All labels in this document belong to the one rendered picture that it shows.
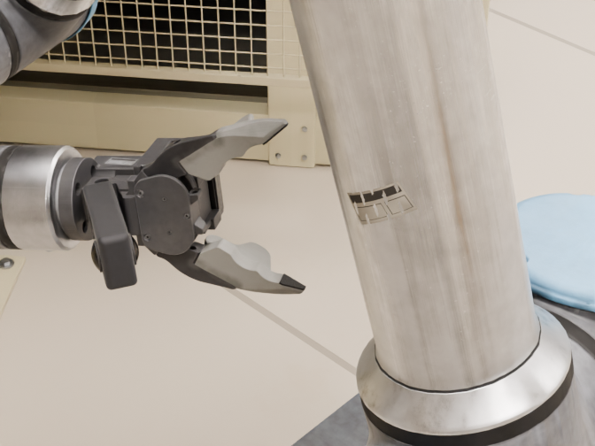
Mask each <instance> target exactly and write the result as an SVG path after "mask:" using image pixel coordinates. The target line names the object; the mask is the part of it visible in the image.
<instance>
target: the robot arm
mask: <svg viewBox="0 0 595 446"><path fill-rule="evenodd" d="M289 1H290V8H291V11H292V15H293V19H294V22H295V26H296V29H297V35H298V39H299V42H300V46H301V50H302V53H303V57H304V61H305V67H306V71H307V74H308V78H309V81H310V85H311V89H312V92H313V99H314V102H315V106H316V110H317V113H318V117H319V121H320V124H321V131H322V134H323V138H324V142H325V145H326V149H327V153H328V159H329V163H330V166H331V170H332V173H333V176H334V180H335V184H336V190H337V194H338V197H339V201H340V204H341V208H342V212H343V215H344V222H345V225H346V229H347V233H348V236H349V240H350V244H351V247H352V254H353V257H354V261H355V265H356V268H357V272H358V276H359V282H360V286H361V289H362V293H363V296H364V300H365V304H366V307H367V314H368V317H369V320H370V324H371V327H372V331H373V335H374V337H373V338H372V339H371V340H370V341H369V342H368V344H367V346H366V347H365V349H364V350H363V351H362V353H361V355H360V357H359V362H358V365H357V370H356V381H357V387H358V391H359V395H360V399H361V404H362V407H363V411H364V413H365V417H366V420H367V425H368V430H369V436H368V440H367V444H366V446H595V196H591V195H585V194H582V195H580V196H578V195H572V194H569V193H554V194H546V195H541V196H533V197H531V198H528V199H525V200H523V201H520V202H519V203H516V198H515V193H514V183H513V177H512V172H511V166H510V161H509V156H508V150H507V145H506V136H505V130H504V125H503V119H502V114H501V109H500V103H499V98H498V88H497V82H496V78H495V73H494V67H493V62H492V56H491V46H490V41H489V36H488V30H487V25H486V19H485V15H484V9H483V0H289ZM97 2H98V0H0V85H1V84H2V83H4V82H5V81H7V80H8V79H10V78H11V77H12V76H13V75H15V74H16V73H18V72H19V71H21V70H22V69H24V68H25V67H26V66H28V65H30V64H31V63H33V62H34V61H35V60H37V59H38V58H39V57H40V56H42V55H43V54H45V53H46V52H48V51H49V50H51V49H52V48H54V47H55V46H57V45H58V44H59V43H61V42H64V41H66V40H68V39H70V38H72V37H73V36H75V35H76V34H78V33H79V32H80V31H81V30H82V29H83V28H84V26H85V25H86V24H87V23H88V22H89V20H90V19H91V18H92V16H93V14H94V13H95V10H96V8H97ZM288 124H289V123H288V121H287V120H286V119H254V116H253V115H252V114H247V115H245V116H244V117H242V118H241V119H239V120H238V121H237V122H236V123H235V124H233V125H229V126H225V127H221V128H219V129H217V130H216V131H214V132H212V133H211V134H209V135H201V136H192V137H185V138H157V139H156V140H155V141H154V143H153V144H152V145H151V146H150V147H149V148H148V149H147V150H146V152H145V153H144V154H143V155H142V156H96V157H95V158H83V157H82V156H81V154H80V153H79V152H78V150H77V149H76V148H74V147H72V146H69V145H0V250H46V251H47V252H52V251H54V250H71V249H73V248H75V247H76V246H77V244H78V243H79V242H80V241H90V240H92V239H94V242H93V245H92V248H91V257H92V261H93V263H94V265H95V267H96V268H97V269H98V270H99V271H100V273H101V272H103V276H104V282H105V285H106V287H107V288H108V289H109V290H114V289H118V288H125V287H129V286H134V285H135V284H136V283H137V276H136V270H135V265H136V263H137V260H138V258H139V248H138V246H145V247H146V248H147V249H148V250H149V251H150V252H151V253H152V254H153V255H157V256H158V257H159V258H163V259H164V260H166V261H167V262H169V263H170V264H171V265H172V266H173V267H174V268H176V269H177V270H178V271H180V272H181V273H183V274H185V275H186V276H188V277H190V278H191V279H194V280H196V281H202V282H204V283H209V284H212V285H216V286H220V287H223V288H231V289H236V288H239V289H242V290H247V291H251V292H259V293H267V294H281V295H291V294H301V293H303V292H304V290H305V288H306V286H305V285H303V284H302V283H300V282H298V281H296V280H294V279H293V278H291V277H289V275H287V274H285V273H284V274H282V273H275V272H273V271H271V256H270V254H269V252H268V251H267V250H266V249H265V248H264V247H262V246H260V245H258V244H256V243H255V242H247V243H243V244H239V245H237V244H233V243H232V242H229V241H227V240H225V239H223V238H221V237H219V236H217V235H208V236H206V238H205V244H202V243H200V242H194V241H195V240H196V238H197V236H198V235H202V234H205V233H206V232H207V230H208V229H209V230H215V229H216V227H217V226H218V225H219V223H220V221H221V215H222V213H223V212H224V210H223V209H224V205H223V198H222V192H221V185H220V172H221V170H222V169H223V167H224V166H225V164H226V162H228V161H229V160H230V159H232V158H240V157H242V156H243V155H244V154H245V152H246V151H247V150H248V149H249V148H251V147H253V146H256V145H260V144H263V145H265V144H266V143H267V142H269V141H270V140H271V139H272V138H274V137H275V136H276V135H277V134H279V133H280V132H281V131H282V130H283V129H284V128H285V127H286V126H288ZM132 235H136V238H137V242H136V240H135V238H134V237H133V236H132ZM137 244H138V245H137Z"/></svg>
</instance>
